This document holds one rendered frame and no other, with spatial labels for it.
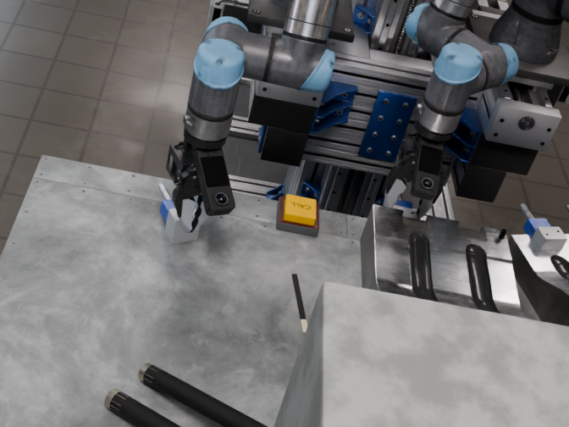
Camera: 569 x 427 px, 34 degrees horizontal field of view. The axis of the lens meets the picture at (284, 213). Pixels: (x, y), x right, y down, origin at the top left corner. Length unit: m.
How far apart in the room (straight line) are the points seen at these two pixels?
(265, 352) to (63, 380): 0.33
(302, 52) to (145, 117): 1.90
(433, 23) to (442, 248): 0.42
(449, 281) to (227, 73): 0.54
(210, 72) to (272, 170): 1.49
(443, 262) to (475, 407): 1.06
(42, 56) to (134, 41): 0.39
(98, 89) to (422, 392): 2.96
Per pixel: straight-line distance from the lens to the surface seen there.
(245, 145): 3.00
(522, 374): 0.69
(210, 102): 1.48
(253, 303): 1.62
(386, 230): 1.71
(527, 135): 2.04
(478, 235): 1.82
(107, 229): 1.70
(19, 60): 3.63
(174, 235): 1.68
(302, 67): 1.55
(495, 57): 1.74
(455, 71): 1.65
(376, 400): 0.62
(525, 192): 3.63
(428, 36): 1.80
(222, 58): 1.45
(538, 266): 1.84
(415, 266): 1.67
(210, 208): 1.51
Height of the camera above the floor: 1.93
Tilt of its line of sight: 38 degrees down
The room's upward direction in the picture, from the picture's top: 16 degrees clockwise
